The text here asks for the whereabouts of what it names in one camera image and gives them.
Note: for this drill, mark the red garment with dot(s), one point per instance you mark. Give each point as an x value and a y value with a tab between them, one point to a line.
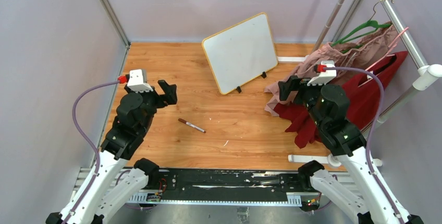
363	93

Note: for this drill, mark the brown whiteboard marker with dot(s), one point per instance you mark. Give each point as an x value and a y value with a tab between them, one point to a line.
191	125

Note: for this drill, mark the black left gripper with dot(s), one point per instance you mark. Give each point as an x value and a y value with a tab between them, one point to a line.
170	96

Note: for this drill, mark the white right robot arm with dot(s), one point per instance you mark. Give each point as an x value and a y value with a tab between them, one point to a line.
327	106

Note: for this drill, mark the pink clothes hanger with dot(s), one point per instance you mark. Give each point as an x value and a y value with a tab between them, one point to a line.
388	50

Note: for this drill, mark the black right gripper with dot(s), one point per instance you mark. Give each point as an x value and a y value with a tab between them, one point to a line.
294	83

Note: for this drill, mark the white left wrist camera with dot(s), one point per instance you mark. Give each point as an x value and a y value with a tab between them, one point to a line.
137	81

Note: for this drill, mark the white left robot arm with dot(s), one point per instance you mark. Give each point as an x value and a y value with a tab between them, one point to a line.
95	201

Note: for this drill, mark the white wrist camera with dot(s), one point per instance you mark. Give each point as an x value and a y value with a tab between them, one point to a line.
137	81
324	73

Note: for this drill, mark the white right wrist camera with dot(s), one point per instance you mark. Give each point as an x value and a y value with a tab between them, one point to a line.
324	73

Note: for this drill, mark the yellow framed whiteboard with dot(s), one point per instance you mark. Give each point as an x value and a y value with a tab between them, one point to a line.
241	53

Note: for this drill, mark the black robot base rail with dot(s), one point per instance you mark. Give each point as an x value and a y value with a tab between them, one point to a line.
225	187

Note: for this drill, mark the pink garment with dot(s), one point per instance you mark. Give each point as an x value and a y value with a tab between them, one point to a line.
360	54

